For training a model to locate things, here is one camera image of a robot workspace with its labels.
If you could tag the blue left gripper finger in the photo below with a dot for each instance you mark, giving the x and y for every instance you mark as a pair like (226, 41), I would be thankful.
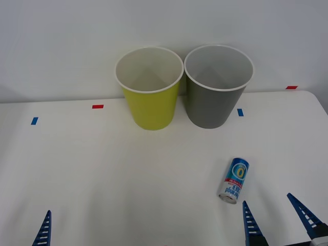
(44, 230)

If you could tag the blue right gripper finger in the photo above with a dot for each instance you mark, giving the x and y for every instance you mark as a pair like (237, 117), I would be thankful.
(249, 225)
(306, 215)

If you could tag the yellow-green plastic bin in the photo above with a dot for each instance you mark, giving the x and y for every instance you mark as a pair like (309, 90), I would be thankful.
(151, 110)

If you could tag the grey plastic bin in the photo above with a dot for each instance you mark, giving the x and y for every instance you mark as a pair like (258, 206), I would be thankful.
(210, 107)

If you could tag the blue and white drink can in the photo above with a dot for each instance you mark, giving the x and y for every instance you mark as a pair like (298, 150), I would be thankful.
(234, 182)

